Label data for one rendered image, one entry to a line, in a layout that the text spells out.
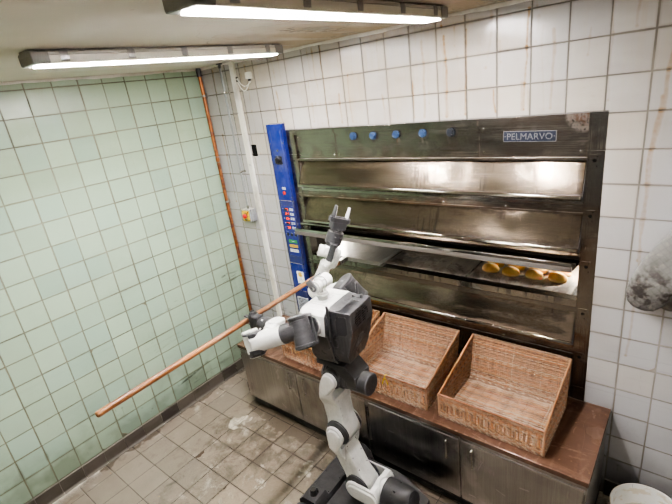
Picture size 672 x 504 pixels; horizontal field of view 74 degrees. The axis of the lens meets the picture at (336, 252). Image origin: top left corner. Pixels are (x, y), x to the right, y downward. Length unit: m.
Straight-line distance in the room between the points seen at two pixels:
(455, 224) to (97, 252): 2.35
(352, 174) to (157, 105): 1.54
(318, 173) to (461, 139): 1.05
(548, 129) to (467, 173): 0.45
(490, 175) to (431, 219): 0.44
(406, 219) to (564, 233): 0.88
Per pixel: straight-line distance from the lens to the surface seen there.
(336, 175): 2.98
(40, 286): 3.32
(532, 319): 2.69
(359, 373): 2.24
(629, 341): 2.63
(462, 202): 2.56
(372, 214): 2.89
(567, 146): 2.35
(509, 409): 2.73
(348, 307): 2.04
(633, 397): 2.80
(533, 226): 2.48
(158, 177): 3.57
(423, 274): 2.84
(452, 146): 2.53
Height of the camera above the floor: 2.35
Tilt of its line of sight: 20 degrees down
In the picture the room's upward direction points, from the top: 8 degrees counter-clockwise
